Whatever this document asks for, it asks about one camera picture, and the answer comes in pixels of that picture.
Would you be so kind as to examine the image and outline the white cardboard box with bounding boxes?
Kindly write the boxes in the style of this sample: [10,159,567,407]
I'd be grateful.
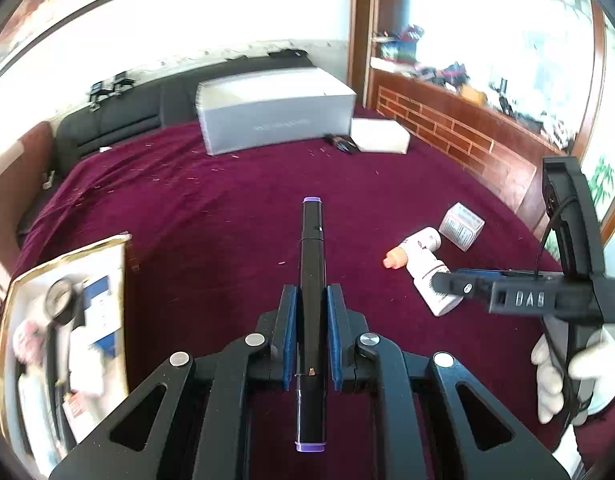
[350,118,411,155]

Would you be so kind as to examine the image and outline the black marker purple cap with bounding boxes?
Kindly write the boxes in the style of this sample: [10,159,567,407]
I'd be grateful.
[296,196,328,453]

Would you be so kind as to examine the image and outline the small black battery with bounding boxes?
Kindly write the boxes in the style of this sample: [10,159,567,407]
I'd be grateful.
[324,134,359,155]

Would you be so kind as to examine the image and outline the white bottle red label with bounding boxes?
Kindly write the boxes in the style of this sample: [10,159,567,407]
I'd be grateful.
[405,257,467,318]

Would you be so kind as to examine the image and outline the brown chair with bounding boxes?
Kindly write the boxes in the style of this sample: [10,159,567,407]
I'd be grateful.
[0,122,53,288]

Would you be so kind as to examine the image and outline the maroon bed blanket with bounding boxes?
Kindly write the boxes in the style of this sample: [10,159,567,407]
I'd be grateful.
[17,124,567,479]

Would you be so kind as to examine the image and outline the clutter on cabinet top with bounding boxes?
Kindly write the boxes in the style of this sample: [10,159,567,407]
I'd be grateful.
[370,26,577,154]

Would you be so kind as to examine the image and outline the small white square box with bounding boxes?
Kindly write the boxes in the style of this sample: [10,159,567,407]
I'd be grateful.
[439,203,485,252]

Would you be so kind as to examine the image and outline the gold tray box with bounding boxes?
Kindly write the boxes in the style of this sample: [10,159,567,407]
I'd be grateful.
[0,233,132,479]

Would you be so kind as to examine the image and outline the grey shoe box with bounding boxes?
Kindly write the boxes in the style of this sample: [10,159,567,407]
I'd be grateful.
[196,67,356,156]

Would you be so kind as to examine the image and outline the brick pattern wooden cabinet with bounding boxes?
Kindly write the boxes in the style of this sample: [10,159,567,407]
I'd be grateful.
[347,0,607,234]

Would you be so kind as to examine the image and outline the white tube orange cap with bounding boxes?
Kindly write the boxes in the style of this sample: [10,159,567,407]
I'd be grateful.
[382,226,441,270]

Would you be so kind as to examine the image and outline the white gloved right hand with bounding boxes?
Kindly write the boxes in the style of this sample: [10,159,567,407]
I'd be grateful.
[529,326,615,426]

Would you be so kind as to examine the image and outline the black clips on headboard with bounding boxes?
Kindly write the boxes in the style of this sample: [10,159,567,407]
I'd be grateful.
[88,70,135,112]

